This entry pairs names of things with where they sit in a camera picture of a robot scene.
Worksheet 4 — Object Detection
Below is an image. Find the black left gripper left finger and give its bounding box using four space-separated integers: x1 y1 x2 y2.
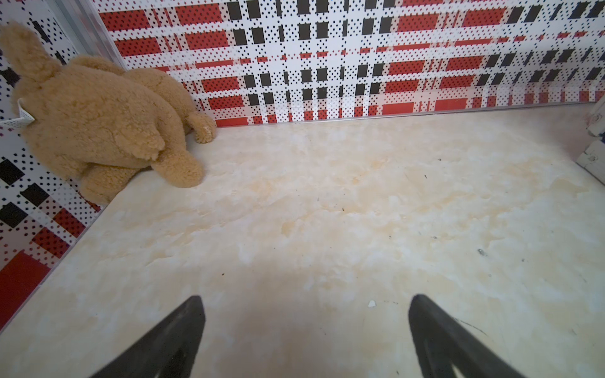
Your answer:
93 295 206 378

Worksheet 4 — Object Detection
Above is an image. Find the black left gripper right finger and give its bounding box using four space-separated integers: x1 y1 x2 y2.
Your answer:
408 294 523 378

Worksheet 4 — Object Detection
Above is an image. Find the tan teddy bear plush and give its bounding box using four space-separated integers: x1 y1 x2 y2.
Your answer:
1 22 217 205

